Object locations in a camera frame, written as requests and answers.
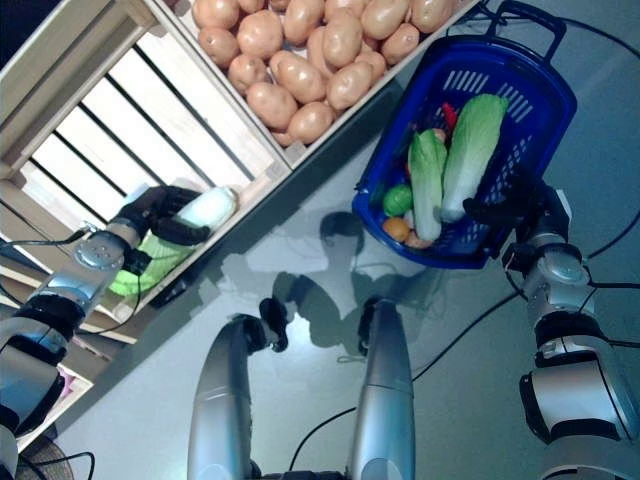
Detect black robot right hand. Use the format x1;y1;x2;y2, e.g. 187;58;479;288
462;168;555;247

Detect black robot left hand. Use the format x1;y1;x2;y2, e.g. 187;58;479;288
119;184;212;247

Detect large napa cabbage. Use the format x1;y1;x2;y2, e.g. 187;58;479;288
439;93;510;224
107;185;239;297

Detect blue plastic shopping basket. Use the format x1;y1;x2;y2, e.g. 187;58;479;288
351;0;579;271

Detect small napa cabbage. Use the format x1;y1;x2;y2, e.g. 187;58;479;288
407;128;449;241

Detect slatted wooden crate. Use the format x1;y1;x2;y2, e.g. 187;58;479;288
0;0;294;346

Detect peach coloured vegetable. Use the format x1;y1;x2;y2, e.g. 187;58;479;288
403;230;435;250

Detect green round vegetable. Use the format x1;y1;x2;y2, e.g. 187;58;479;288
382;183;415;216

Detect small orange fruit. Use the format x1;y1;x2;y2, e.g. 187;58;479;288
382;216;412;242

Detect wooden potato crate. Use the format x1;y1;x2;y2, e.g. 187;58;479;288
149;0;481;171

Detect brown potato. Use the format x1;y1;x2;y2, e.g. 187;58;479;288
379;22;421;66
192;0;242;30
409;0;460;35
282;0;327;47
359;0;412;41
268;48;328;105
306;27;330;79
228;53;270;95
245;81;300;130
322;13;365;70
355;49;388;84
236;9;286;62
197;27;241;70
326;61;375;111
287;101;336;146

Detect silver robot legs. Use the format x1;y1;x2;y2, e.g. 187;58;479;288
187;297;291;480

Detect silver robot right leg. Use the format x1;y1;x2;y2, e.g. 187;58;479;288
352;297;419;480

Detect long black floor cable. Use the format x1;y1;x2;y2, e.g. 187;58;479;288
549;14;640;261

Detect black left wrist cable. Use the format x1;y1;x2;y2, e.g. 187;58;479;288
0;227;146;331

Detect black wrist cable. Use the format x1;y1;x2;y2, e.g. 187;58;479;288
0;227;146;331
499;239;640;351

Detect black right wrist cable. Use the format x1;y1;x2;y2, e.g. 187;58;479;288
499;239;640;351

